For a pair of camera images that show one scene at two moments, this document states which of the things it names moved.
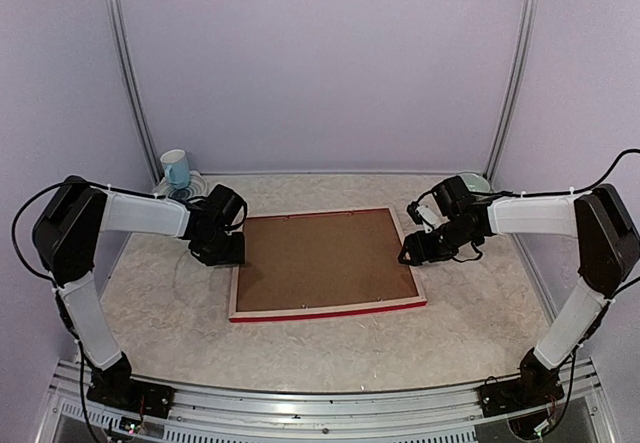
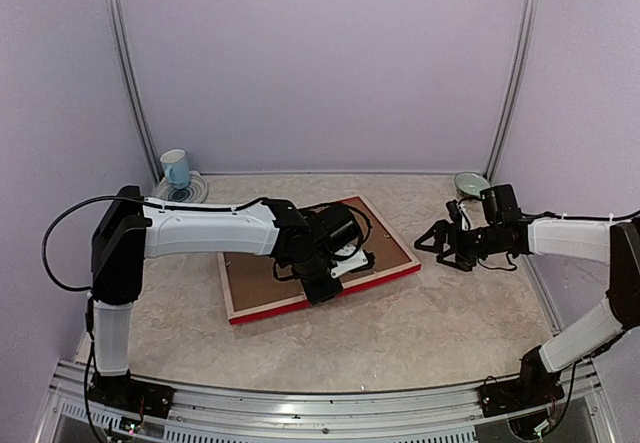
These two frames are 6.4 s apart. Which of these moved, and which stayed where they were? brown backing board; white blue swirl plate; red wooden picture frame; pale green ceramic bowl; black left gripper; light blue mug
Moved: red wooden picture frame; brown backing board; black left gripper
Stayed: light blue mug; white blue swirl plate; pale green ceramic bowl
